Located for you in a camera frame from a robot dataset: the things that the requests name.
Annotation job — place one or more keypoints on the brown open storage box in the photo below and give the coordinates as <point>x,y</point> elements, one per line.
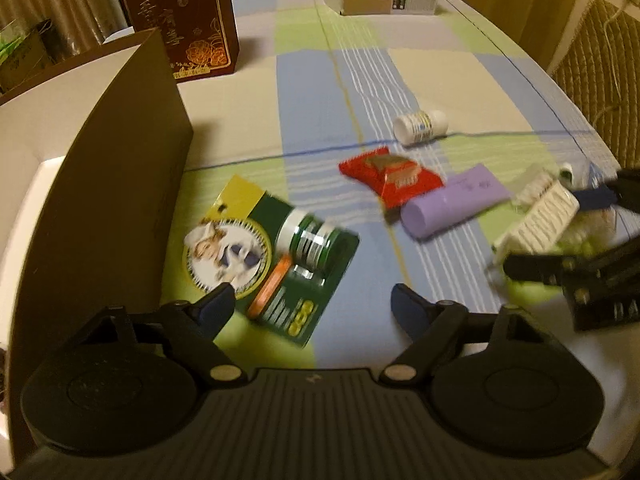
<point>92,154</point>

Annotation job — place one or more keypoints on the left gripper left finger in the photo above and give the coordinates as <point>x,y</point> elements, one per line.
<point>186,332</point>

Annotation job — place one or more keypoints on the checkered tablecloth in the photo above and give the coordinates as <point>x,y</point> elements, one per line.
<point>350,157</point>

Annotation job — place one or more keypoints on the dark red gift box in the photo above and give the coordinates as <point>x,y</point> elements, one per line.
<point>200,36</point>

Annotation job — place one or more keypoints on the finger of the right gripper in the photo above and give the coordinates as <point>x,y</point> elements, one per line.
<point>623,191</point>
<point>614,267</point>

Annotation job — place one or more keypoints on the red snack packet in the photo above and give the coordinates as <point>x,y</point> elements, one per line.
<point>394,178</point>

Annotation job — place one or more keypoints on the cotton swab bag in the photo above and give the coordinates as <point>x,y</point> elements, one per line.
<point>589,233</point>

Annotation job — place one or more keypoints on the white plastic comb holder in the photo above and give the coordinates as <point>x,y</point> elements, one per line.
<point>542,226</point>

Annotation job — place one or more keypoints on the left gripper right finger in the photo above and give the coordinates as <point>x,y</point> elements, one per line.
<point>432,328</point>

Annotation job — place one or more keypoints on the white pill bottle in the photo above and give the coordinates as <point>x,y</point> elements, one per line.
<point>420,127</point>

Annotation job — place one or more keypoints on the cardboard boxes pile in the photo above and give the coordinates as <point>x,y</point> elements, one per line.
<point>25,52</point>

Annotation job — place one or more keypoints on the green blister card package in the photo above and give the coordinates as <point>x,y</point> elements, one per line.
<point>284,263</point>

